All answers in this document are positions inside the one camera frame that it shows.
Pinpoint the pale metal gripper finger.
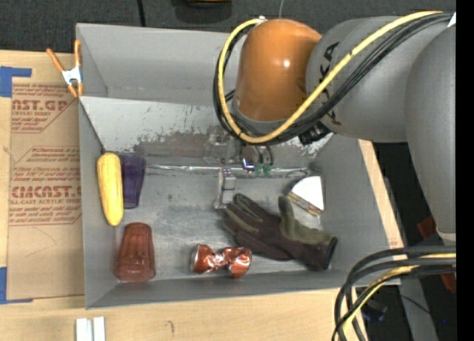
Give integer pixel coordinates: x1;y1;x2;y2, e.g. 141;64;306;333
213;168;238;211

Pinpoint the grey metal bin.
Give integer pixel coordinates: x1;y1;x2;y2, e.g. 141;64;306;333
75;22;404;310

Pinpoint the brown and olive glove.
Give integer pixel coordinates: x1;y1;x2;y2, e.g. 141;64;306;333
221;192;339;272

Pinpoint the crushed red drink can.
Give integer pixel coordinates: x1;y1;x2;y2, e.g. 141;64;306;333
189;243;253;279

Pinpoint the purple clear cup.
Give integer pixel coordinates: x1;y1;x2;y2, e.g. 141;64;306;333
118;153;147;210

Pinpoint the red-brown clear cup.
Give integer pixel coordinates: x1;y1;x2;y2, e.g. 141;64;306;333
113;222;157;283

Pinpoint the yellow toy corn cob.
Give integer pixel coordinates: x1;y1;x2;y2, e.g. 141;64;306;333
96;151;125;227

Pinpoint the brown cardboard board red print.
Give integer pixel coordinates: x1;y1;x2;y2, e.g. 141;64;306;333
0;49;87;305

